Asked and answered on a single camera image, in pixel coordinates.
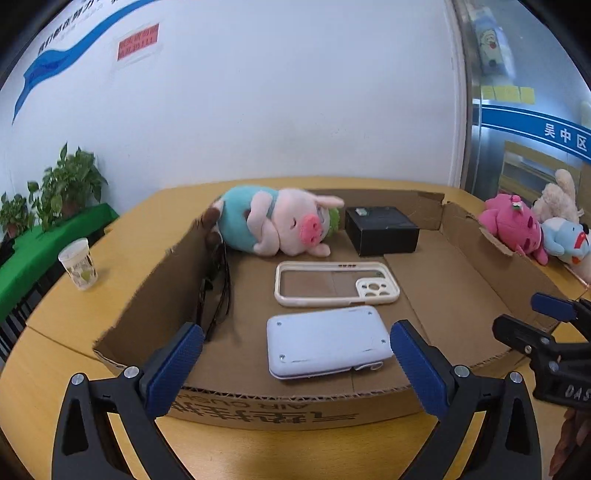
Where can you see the glass door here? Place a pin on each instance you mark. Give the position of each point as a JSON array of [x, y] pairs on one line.
[[521, 134]]

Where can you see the pig plush toy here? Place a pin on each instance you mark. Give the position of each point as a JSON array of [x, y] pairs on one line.
[[272, 221]]

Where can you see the blue wave wall decal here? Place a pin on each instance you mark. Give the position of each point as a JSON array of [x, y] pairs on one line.
[[55, 57]]

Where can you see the pink plush toy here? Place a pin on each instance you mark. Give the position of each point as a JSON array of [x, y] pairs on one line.
[[512, 226]]

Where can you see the white door frame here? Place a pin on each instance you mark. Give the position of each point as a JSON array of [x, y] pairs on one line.
[[457, 115]]

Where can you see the yellow sticky notes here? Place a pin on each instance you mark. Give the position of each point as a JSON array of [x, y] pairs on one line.
[[508, 93]]

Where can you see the black box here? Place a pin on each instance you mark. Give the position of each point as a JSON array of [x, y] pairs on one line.
[[383, 230]]

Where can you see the large potted plant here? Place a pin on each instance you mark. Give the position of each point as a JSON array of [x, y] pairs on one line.
[[69, 184]]

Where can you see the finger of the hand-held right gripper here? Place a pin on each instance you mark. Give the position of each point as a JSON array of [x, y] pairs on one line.
[[549, 304], [517, 330]]

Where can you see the brown cardboard box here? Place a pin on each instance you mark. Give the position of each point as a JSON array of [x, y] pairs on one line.
[[438, 286]]

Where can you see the cartoon door sticker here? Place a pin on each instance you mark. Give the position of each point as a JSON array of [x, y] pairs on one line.
[[490, 50]]

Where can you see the person's right hand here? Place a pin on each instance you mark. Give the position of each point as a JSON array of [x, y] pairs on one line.
[[572, 443]]

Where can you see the wooden desktop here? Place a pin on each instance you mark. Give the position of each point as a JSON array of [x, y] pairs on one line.
[[115, 258]]

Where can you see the clear white phone case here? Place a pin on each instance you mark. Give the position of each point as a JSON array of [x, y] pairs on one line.
[[295, 299]]

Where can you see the clear plastic cup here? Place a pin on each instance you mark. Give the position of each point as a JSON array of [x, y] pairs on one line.
[[79, 267]]

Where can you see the light blue plush toy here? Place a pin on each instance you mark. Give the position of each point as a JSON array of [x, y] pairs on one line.
[[570, 237]]

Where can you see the small potted plant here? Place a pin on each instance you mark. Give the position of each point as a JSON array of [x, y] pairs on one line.
[[14, 217]]

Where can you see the black glasses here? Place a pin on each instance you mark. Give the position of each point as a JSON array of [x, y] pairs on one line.
[[224, 300]]

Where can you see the cream plush toy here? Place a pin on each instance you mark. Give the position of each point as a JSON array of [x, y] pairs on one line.
[[556, 196]]

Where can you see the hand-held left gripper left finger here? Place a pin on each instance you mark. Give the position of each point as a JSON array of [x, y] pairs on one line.
[[178, 364]]

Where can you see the black chair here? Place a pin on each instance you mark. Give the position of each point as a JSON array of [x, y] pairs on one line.
[[18, 318]]

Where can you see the red wall notice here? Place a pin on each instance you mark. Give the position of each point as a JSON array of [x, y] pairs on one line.
[[137, 42]]

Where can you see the white power bank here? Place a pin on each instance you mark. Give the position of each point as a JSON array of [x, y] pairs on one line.
[[323, 341]]

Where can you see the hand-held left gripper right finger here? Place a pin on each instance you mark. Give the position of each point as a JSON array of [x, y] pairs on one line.
[[415, 369]]

